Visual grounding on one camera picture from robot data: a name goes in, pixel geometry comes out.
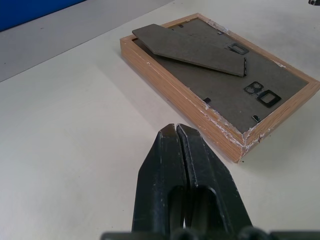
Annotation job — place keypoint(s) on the black right gripper tip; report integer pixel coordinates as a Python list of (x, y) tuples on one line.
[(314, 2)]

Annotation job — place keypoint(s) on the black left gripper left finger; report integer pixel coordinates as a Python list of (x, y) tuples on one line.
[(160, 180)]

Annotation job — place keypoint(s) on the wooden picture frame face down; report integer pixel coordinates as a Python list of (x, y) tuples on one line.
[(225, 100)]

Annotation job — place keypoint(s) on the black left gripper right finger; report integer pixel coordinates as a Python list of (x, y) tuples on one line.
[(207, 175)]

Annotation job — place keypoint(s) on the blue panel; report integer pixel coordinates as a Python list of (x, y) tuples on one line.
[(27, 12)]

